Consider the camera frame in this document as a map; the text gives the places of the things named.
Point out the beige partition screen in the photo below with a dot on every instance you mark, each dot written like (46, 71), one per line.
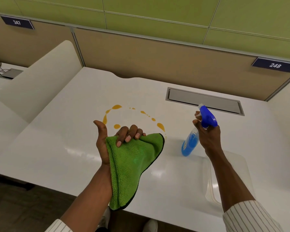
(26, 45)
(159, 60)

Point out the white shoe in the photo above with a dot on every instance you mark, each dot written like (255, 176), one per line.
(105, 217)
(149, 225)

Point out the blue spray bottle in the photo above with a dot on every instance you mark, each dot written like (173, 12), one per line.
(189, 144)

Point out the dark blue number sign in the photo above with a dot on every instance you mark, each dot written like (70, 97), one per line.
(17, 22)
(275, 65)

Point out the person's right hand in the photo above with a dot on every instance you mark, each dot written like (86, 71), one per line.
(210, 140)

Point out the orange liquid spill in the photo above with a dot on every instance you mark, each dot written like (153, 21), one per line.
(160, 126)

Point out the green microfibre cloth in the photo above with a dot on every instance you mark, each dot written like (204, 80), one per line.
(130, 166)

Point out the white divider panel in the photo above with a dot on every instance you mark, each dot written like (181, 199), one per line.
(287, 106)
(46, 82)

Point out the person's left forearm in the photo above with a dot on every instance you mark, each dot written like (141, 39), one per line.
(87, 202)

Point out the person's right forearm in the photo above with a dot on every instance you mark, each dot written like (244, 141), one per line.
(229, 181)

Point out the person's left hand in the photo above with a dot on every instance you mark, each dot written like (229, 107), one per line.
(102, 147)

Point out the white striped shirt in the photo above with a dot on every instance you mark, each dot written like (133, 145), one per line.
(246, 217)

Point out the clear plastic container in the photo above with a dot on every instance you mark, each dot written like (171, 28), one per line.
(241, 166)

